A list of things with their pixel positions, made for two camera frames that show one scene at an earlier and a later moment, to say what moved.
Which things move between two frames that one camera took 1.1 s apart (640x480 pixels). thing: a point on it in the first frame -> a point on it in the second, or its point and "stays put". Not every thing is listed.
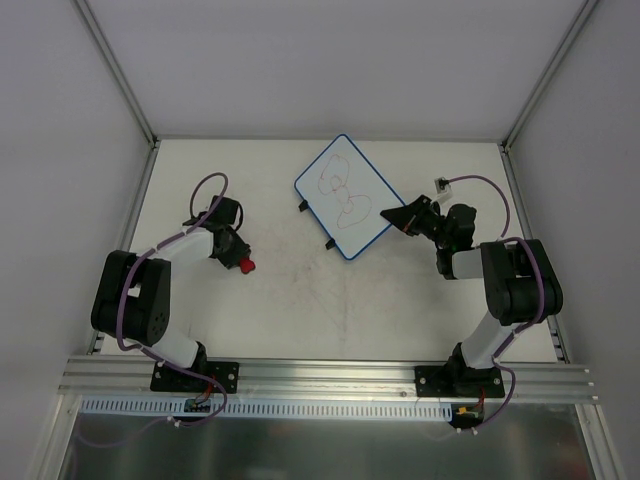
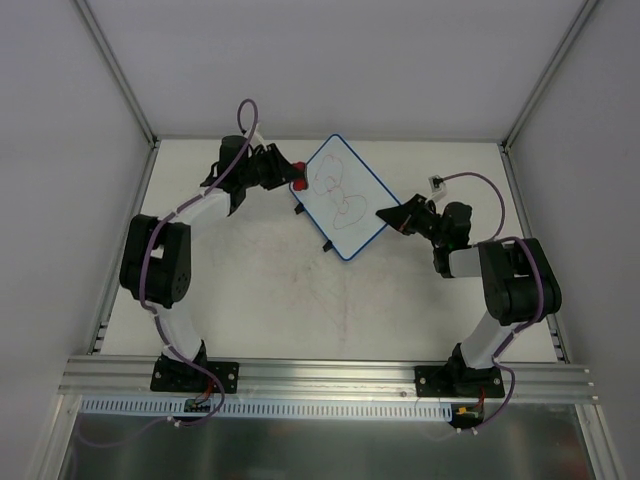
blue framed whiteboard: (346, 194) stays put
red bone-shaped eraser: (247, 265) -> (300, 184)
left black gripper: (238, 254) -> (273, 167)
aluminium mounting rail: (128, 378) stays put
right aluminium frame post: (548, 74) stays put
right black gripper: (417, 218) stays put
